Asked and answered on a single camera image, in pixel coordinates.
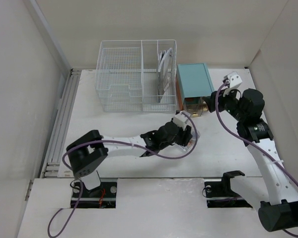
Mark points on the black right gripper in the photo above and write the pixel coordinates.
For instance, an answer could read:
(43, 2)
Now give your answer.
(222, 96)

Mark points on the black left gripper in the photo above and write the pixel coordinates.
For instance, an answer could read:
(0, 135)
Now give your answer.
(184, 136)

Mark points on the clear jar of paperclips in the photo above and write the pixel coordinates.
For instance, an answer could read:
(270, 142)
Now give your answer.
(195, 137)

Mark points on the transparent brown drawer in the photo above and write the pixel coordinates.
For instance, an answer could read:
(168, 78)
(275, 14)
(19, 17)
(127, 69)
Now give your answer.
(196, 106)

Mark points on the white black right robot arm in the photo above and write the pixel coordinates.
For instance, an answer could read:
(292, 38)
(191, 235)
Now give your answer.
(279, 210)

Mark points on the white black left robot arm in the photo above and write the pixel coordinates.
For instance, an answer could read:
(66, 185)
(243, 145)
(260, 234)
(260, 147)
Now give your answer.
(89, 151)

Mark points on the teal orange drawer cabinet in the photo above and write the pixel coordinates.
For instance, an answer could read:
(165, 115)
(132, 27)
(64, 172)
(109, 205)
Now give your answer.
(192, 80)

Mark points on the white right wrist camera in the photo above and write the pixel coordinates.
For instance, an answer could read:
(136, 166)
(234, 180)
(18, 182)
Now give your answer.
(233, 81)

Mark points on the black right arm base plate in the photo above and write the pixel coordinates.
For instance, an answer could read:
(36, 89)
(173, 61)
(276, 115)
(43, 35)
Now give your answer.
(219, 195)

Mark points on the white wire mesh basket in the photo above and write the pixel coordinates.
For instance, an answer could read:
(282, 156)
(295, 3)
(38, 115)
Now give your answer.
(126, 76)

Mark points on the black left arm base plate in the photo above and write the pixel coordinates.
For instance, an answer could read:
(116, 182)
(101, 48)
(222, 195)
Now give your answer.
(104, 197)

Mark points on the aluminium frame rail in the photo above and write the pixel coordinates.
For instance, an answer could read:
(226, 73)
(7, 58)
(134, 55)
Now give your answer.
(52, 157)

